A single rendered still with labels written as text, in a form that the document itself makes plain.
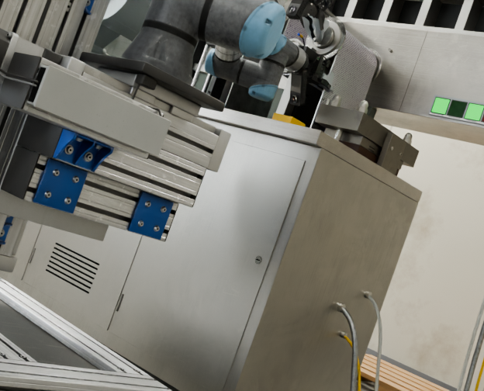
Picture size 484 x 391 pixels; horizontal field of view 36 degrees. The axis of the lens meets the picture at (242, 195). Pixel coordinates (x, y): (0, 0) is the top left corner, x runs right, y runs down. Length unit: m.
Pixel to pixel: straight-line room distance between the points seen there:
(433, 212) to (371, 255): 2.51
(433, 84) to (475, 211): 2.21
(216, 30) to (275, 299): 0.81
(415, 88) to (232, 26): 1.24
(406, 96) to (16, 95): 1.65
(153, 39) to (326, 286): 1.00
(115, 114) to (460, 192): 3.71
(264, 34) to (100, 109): 0.40
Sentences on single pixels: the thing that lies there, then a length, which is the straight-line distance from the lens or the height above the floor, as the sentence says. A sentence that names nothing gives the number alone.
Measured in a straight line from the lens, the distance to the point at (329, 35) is 2.44.
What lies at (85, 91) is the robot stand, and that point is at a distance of 1.24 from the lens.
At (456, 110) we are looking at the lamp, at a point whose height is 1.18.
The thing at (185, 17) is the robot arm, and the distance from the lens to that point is 1.52.
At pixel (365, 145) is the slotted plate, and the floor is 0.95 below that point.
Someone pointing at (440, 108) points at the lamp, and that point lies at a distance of 2.55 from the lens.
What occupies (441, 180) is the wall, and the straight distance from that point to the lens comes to 4.89.
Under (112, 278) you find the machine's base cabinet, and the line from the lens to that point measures 2.39.
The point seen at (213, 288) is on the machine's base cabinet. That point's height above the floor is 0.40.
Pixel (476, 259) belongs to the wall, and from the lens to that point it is 4.66.
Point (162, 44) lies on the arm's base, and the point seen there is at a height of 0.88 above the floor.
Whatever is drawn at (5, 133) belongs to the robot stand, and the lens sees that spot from 1.54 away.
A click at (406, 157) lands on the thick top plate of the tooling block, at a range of 2.52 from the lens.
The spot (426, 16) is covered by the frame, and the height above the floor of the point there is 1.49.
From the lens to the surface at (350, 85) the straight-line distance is 2.51.
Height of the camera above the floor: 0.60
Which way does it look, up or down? 2 degrees up
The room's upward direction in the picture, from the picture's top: 20 degrees clockwise
